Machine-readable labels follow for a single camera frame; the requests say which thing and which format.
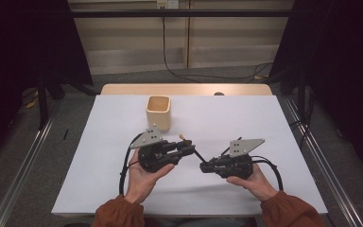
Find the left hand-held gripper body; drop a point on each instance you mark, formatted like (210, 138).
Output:
(154, 157)

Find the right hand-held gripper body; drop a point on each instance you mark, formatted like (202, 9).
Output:
(236, 165)

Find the orange-bristled makeup brush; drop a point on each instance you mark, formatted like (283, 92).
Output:
(200, 156)

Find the beige square cup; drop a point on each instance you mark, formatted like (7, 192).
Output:
(158, 116)

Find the person's left hand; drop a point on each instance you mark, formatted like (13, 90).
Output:
(145, 184)

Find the person's right hand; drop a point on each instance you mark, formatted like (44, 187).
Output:
(258, 186)

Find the white table mat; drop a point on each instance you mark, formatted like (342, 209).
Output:
(186, 195)

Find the wooden table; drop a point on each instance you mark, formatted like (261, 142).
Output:
(170, 89)

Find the dark round table grommet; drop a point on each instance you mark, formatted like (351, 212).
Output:
(219, 93)

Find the black pen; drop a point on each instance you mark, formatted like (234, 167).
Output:
(65, 134)

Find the black metal stand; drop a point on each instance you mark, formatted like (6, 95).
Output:
(42, 104)
(301, 94)

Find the black horizontal bar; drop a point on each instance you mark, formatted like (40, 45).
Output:
(170, 13)

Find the black curtain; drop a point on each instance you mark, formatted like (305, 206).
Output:
(19, 47)
(343, 63)

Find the metal floor rail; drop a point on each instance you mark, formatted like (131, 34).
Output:
(22, 176)
(337, 192)

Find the white wall socket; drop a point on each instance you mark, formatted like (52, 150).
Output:
(167, 3)

